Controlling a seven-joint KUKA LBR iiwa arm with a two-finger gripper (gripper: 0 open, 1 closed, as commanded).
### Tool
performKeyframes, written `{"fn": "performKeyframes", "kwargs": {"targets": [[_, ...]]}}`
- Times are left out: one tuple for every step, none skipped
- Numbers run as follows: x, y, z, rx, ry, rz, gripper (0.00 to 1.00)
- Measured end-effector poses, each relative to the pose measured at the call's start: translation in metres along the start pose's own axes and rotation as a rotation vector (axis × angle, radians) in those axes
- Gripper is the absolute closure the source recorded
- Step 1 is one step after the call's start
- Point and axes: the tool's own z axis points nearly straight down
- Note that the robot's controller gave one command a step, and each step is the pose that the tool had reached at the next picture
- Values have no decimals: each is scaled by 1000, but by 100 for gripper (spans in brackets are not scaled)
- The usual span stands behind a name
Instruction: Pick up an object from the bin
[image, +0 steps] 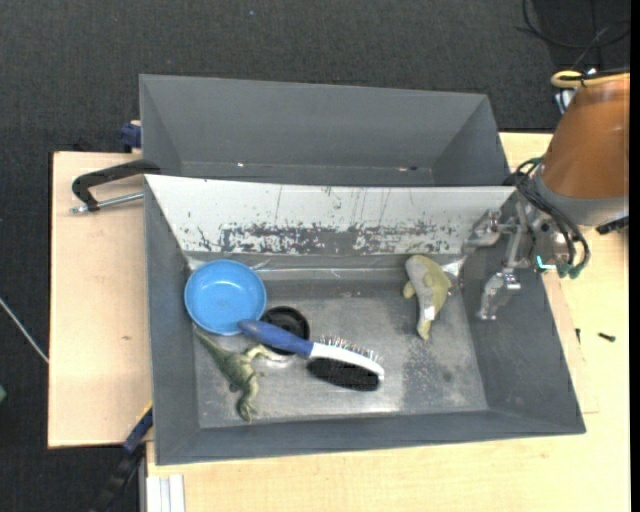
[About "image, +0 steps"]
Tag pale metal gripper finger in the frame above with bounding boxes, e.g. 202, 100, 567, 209
474, 271, 523, 321
462, 209, 504, 252

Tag yellow-green plush toy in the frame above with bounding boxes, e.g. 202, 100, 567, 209
402, 253, 454, 342

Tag blue and white hairbrush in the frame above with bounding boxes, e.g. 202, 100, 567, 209
237, 318, 387, 393

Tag grey metal bin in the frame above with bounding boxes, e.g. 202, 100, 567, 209
137, 73, 588, 467

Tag green toy dinosaur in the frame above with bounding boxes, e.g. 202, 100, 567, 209
194, 329, 267, 423

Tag blue bowl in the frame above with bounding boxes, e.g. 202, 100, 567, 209
183, 258, 268, 337

